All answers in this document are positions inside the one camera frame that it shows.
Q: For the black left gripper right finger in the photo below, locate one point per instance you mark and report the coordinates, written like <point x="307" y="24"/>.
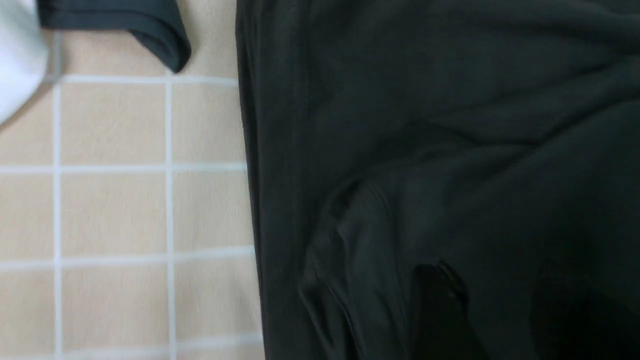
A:
<point x="573" y="320"/>

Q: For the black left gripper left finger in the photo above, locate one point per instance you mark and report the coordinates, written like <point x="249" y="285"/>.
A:
<point x="440" y="329"/>

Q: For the dark gray long-sleeve shirt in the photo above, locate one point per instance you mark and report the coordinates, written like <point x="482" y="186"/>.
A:
<point x="500" y="137"/>

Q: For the beige checkered tablecloth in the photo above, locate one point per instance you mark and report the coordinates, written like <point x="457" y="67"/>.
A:
<point x="125" y="217"/>

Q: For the dark teal garment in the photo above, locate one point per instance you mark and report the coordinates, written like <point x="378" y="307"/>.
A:
<point x="156" y="24"/>

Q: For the white garment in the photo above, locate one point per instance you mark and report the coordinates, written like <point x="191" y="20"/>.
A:
<point x="24" y="55"/>

